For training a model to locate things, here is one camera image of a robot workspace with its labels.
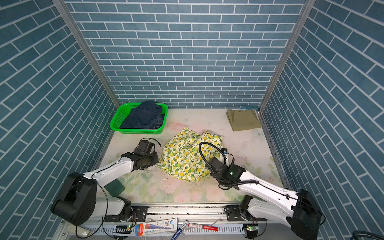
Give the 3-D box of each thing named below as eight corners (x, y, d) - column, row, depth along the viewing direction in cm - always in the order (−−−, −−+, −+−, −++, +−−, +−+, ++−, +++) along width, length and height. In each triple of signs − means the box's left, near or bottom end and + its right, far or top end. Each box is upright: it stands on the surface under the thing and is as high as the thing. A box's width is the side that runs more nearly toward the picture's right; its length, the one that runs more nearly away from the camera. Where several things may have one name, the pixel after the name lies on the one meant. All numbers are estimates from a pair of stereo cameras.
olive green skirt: (228, 130, 110) (229, 128, 108) (225, 111, 123) (226, 109, 121) (261, 130, 110) (262, 128, 108) (254, 111, 123) (255, 109, 121)
